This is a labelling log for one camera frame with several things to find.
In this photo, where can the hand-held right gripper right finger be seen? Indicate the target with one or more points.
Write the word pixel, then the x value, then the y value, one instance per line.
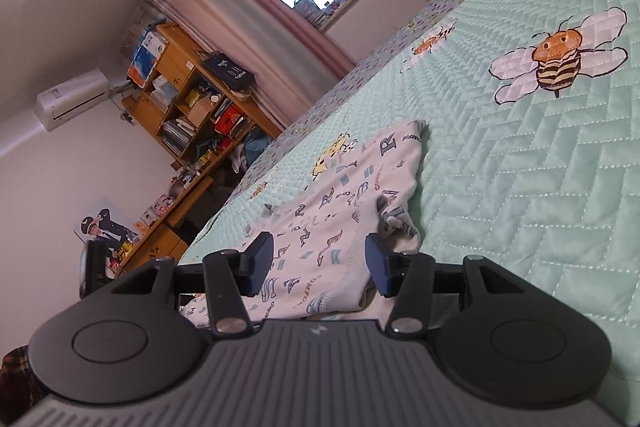
pixel 377 264

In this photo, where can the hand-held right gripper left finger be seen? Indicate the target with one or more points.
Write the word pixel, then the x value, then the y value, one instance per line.
pixel 261 264

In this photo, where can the dark hanging bag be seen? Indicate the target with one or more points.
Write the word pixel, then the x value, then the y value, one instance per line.
pixel 227 74

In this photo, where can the purple floral bedsheet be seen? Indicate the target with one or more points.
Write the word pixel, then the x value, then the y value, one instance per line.
pixel 350 92

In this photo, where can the white air conditioner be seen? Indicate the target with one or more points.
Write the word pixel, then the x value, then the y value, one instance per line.
pixel 72 99

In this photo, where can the wooden bookshelf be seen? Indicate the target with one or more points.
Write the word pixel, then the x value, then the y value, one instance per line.
pixel 195 107

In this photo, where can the person's plaid clothing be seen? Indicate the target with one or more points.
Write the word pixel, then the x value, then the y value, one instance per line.
pixel 17 382

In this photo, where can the mint bee-print quilt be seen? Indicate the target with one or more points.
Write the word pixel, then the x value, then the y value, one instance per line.
pixel 500 207

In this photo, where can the white printed long-sleeve shirt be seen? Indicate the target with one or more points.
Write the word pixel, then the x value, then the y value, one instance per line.
pixel 340 207

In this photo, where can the wall poster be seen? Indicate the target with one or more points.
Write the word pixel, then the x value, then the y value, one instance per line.
pixel 107 227

